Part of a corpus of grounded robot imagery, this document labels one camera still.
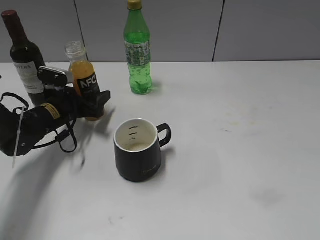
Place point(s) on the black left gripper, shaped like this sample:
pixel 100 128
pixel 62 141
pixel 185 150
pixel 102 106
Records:
pixel 65 103

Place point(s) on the NFC orange juice bottle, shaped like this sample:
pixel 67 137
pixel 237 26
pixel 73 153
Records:
pixel 85 80

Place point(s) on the black mug white interior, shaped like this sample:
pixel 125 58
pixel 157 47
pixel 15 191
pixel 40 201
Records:
pixel 137 148

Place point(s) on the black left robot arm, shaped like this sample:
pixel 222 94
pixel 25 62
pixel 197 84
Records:
pixel 25 129

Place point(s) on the white zip tie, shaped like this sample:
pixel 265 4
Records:
pixel 18 137

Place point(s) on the dark red wine bottle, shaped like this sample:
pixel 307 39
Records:
pixel 26 56

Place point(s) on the green soda bottle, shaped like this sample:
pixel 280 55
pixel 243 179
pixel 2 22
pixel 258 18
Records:
pixel 137 41

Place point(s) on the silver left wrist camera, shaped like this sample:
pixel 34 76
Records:
pixel 54 78

